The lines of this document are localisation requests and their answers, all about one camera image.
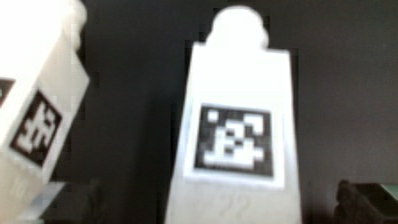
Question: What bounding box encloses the white table leg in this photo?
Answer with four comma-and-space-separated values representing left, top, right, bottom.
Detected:
0, 0, 89, 224
164, 5, 302, 224

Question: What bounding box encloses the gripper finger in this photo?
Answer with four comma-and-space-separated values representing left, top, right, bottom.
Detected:
334, 180, 398, 224

